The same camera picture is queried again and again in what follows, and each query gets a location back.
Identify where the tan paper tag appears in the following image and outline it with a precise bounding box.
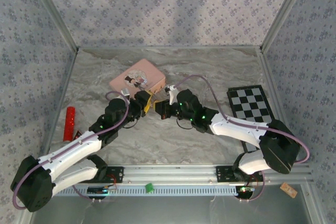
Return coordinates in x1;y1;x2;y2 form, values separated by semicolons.
279;183;298;198

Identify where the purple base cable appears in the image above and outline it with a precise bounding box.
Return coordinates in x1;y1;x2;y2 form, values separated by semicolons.
246;170;265;201
72;184;96;201

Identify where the red glitter tube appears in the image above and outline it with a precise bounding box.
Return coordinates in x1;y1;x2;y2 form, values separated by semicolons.
63;106;77;142

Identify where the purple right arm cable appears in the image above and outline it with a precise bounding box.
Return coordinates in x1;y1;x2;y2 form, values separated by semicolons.
172;74;310;164

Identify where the pink tin box with cartoon couple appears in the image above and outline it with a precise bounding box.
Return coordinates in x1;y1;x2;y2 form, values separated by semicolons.
109;58;166;99

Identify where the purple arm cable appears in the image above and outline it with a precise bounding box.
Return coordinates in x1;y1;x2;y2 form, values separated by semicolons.
12;90;131;210
172;74;310;164

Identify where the left circuit board with LED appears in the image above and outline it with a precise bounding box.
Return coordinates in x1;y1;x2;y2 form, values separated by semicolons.
87;186;110;196

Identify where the circuit board with led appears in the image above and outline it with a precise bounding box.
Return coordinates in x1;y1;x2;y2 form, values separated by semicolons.
237;185;256;194
87;186;110;196

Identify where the aluminium frame post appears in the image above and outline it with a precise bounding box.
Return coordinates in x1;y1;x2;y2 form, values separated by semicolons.
26;0;80;52
259;0;313;53

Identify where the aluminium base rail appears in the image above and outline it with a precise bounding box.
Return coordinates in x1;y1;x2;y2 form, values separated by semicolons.
107;165;314;184

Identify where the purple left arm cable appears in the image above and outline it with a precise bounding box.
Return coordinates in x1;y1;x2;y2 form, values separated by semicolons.
12;90;131;210

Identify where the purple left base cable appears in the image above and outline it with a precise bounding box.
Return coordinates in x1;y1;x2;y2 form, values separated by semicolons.
72;184;96;201

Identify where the right circuit board with LED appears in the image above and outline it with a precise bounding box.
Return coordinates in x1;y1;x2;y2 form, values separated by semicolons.
237;185;256;194

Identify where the black and grey chessboard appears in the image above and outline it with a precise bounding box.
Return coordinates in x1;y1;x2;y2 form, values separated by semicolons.
226;84;279;154

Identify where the white slotted cable duct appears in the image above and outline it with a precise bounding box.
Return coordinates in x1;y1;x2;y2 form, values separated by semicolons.
54;186;239;197

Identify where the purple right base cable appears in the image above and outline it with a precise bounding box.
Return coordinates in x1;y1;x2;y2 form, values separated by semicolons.
246;170;265;201

